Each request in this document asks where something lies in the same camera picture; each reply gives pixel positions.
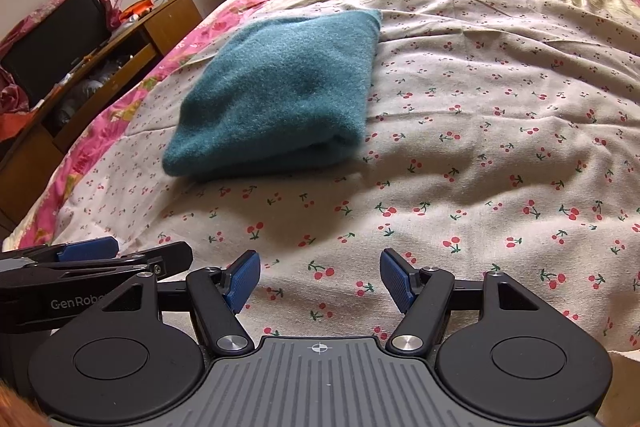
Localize orange fuzzy cloth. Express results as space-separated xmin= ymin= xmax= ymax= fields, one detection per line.
xmin=0 ymin=379 xmax=43 ymax=427

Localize wooden television cabinet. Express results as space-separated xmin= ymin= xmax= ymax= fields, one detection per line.
xmin=0 ymin=0 xmax=203 ymax=228

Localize cherry print bed sheet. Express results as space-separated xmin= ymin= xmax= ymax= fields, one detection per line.
xmin=10 ymin=0 xmax=640 ymax=353

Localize teal fuzzy sweater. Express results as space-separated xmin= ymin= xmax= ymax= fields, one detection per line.
xmin=162 ymin=8 xmax=383 ymax=182

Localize grey plastic bags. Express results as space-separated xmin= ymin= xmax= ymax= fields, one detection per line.
xmin=47 ymin=54 xmax=126 ymax=128

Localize orange item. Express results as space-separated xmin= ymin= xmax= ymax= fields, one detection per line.
xmin=120 ymin=0 xmax=153 ymax=20

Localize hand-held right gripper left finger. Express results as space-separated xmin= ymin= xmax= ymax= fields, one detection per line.
xmin=102 ymin=249 xmax=262 ymax=354

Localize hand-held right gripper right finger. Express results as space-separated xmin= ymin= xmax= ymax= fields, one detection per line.
xmin=380 ymin=248 xmax=543 ymax=354

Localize pink patterned cloth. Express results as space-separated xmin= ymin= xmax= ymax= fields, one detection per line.
xmin=0 ymin=0 xmax=123 ymax=52

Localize black television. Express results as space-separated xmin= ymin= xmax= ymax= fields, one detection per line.
xmin=0 ymin=0 xmax=113 ymax=105

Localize pink floral quilt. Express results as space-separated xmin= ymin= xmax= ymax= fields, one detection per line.
xmin=0 ymin=0 xmax=640 ymax=253

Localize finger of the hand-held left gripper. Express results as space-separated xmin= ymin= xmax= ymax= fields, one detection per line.
xmin=0 ymin=237 xmax=119 ymax=265
xmin=30 ymin=242 xmax=193 ymax=283

